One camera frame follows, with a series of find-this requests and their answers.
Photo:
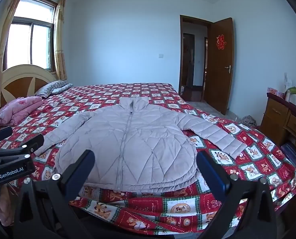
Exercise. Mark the striped pillow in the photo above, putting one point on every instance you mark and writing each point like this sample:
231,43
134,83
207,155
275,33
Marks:
52,88

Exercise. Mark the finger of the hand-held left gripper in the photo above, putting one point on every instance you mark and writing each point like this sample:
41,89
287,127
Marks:
34,142
1,134

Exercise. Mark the red paper door decoration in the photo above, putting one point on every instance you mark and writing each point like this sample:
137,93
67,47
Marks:
220,42

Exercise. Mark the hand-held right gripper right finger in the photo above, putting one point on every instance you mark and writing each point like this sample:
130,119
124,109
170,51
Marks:
209,168

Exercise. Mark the pink box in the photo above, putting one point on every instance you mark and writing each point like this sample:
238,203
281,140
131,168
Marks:
272,91

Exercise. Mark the person's left hand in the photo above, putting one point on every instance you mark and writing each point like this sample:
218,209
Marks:
6,200

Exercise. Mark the light pink quilted jacket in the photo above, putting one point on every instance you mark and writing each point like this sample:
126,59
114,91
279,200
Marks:
143,142

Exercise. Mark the red checked printed bedspread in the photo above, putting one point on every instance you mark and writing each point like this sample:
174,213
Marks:
250,159

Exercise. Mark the window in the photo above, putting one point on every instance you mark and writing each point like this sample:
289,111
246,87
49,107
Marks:
33,42

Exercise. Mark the green and white bag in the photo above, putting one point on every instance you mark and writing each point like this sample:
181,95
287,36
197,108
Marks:
293,93

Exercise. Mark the wooden door frame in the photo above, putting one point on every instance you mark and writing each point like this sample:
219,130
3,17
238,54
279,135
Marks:
181,54

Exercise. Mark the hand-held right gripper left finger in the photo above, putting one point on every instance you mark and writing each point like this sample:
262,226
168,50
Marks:
86,163

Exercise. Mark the cream and wood headboard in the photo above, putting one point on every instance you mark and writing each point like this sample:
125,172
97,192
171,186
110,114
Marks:
20,82

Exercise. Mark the folded pink blanket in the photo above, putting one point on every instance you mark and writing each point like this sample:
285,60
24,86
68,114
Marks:
15,110

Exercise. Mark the brown wooden door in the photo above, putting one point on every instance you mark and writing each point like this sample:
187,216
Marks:
217,74

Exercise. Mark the dark cloth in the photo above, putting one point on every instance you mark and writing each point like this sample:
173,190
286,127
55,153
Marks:
249,120

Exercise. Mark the wooden cabinet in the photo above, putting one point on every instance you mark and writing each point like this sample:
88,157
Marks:
277,119

